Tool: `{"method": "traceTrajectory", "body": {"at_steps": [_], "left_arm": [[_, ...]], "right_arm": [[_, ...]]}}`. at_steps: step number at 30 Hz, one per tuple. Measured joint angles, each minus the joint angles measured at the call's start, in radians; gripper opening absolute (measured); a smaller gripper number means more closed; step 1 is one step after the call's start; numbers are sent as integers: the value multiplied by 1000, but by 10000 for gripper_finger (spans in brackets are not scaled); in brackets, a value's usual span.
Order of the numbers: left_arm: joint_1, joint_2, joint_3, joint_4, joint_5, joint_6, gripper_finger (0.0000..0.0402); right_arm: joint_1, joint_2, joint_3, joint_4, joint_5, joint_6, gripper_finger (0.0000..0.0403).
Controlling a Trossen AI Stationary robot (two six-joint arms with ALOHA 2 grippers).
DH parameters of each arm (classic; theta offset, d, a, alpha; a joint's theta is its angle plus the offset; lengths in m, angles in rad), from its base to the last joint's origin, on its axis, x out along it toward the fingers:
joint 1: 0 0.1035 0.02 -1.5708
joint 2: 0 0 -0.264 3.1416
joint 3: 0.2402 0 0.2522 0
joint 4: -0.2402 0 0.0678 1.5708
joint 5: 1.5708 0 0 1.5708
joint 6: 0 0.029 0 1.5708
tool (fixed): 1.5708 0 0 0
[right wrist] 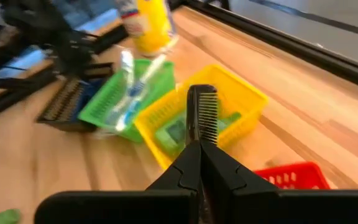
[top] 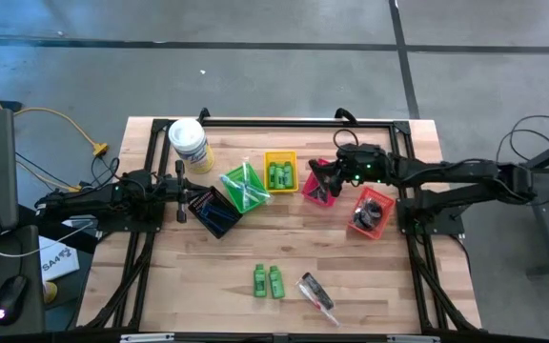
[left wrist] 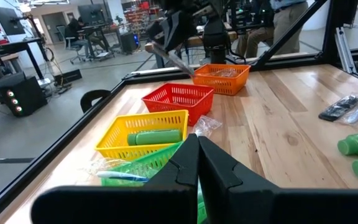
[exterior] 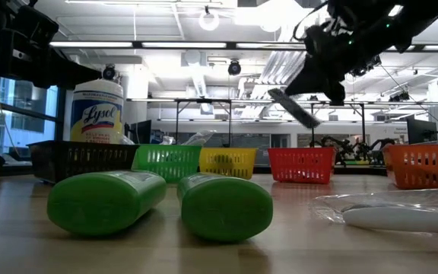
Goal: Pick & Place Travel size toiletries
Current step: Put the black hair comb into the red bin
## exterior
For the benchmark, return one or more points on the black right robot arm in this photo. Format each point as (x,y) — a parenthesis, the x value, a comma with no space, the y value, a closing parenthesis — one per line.
(401,19)

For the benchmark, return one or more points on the red toothbrush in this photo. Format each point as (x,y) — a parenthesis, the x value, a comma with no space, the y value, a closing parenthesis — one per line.
(401,220)

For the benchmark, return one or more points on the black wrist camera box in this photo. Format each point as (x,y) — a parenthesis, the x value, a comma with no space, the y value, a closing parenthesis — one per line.
(32,24)

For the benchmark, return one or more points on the orange plastic basket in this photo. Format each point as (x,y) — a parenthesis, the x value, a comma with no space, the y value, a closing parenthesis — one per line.
(424,165)

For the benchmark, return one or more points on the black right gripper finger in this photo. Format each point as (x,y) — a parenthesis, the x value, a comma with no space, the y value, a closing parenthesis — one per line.
(310,78)

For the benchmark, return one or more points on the black plastic basket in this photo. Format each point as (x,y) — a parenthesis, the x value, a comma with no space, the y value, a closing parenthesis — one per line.
(82,160)

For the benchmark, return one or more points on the black background rig frame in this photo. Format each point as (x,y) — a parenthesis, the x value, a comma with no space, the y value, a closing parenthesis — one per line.
(204,100)
(362,122)

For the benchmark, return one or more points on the Lysol wipes canister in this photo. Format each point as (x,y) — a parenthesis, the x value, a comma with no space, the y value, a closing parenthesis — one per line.
(96,114)

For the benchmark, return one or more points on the green travel shampoo bottle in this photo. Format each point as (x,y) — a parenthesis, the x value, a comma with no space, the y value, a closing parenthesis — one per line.
(224,209)
(101,201)

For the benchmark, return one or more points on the frame beam with light strips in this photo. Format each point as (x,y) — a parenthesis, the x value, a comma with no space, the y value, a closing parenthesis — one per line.
(185,44)

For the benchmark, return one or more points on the white round ceiling lamp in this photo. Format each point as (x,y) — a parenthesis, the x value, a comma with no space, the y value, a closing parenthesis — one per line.
(209,21)

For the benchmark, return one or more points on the black ceiling-mounted camera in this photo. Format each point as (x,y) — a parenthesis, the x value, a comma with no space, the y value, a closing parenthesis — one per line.
(367,66)
(399,97)
(234,67)
(108,72)

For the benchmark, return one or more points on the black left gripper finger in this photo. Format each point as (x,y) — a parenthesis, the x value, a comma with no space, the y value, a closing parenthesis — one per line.
(67,74)

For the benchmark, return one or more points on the yellow plastic basket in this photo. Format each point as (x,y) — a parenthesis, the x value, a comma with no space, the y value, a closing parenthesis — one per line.
(228,161)

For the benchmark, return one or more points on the silver ceiling air duct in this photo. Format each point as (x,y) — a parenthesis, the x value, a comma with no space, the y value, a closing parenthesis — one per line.
(280,68)

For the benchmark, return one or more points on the red plastic basket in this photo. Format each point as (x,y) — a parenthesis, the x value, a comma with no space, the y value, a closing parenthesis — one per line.
(300,164)

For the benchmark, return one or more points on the black background robot arms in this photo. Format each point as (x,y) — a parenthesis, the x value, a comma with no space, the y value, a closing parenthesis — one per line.
(344,148)

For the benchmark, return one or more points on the green plastic basket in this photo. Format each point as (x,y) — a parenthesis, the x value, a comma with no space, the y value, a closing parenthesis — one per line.
(169,161)

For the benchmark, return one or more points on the dark computer monitor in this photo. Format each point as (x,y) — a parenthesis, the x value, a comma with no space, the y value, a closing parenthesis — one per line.
(141,133)
(420,131)

